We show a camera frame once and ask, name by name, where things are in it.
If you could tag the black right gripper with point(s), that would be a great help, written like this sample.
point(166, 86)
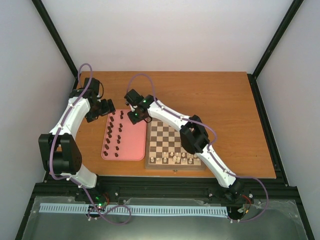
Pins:
point(133, 120)

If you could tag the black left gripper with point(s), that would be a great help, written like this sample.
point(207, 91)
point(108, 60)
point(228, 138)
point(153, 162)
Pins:
point(90, 116)

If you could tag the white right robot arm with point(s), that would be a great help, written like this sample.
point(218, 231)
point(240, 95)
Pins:
point(193, 137)

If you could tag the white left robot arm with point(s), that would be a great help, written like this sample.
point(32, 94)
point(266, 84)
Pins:
point(59, 152)

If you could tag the dark chess queen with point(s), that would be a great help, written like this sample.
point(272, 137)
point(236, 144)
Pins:
point(109, 129)

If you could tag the wooden chess board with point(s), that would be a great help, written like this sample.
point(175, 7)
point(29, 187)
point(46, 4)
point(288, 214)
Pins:
point(162, 138)

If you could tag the pink plastic tray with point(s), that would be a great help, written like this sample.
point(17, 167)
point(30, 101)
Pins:
point(132, 145)

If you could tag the black aluminium frame rail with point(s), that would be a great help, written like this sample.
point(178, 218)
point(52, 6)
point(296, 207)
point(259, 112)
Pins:
point(229, 102)

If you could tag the light blue cable duct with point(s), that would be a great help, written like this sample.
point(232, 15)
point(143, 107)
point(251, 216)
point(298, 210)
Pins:
point(136, 210)

